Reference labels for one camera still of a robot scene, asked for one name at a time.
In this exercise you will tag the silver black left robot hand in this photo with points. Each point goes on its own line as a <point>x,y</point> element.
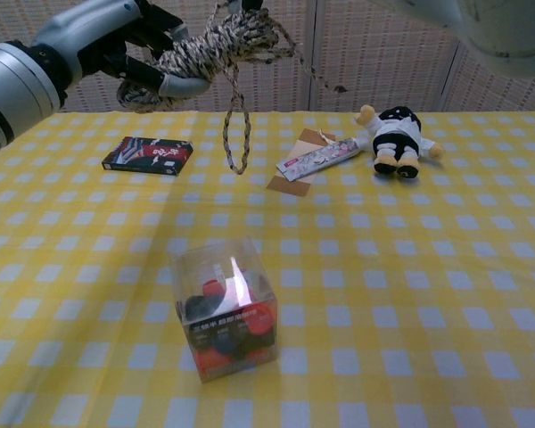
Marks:
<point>93,31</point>

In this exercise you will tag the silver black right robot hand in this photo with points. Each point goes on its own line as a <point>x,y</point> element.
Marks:
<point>252,4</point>

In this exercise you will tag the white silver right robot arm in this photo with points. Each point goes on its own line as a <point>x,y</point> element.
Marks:
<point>495,31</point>

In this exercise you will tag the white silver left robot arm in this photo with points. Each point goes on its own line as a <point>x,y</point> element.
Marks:
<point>13,89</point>

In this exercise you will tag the woven folding screen panel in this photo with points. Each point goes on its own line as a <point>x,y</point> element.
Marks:
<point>93,96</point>
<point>383,67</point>
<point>267,89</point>
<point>508,93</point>

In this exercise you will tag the black red card box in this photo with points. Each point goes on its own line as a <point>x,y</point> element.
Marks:
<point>151,156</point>

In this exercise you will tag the white printed tube packet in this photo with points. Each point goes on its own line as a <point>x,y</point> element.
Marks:
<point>321,156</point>

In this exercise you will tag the brown cardboard card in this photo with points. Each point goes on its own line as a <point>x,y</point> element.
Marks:
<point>290,185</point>

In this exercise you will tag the black white plush doll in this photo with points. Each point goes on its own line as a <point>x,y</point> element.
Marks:
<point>397,134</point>

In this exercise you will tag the yellow white checked tablecloth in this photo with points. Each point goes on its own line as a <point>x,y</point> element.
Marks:
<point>383,290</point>

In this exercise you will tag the clear plastic cube box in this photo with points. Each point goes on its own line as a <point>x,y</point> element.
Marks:
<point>225,339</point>

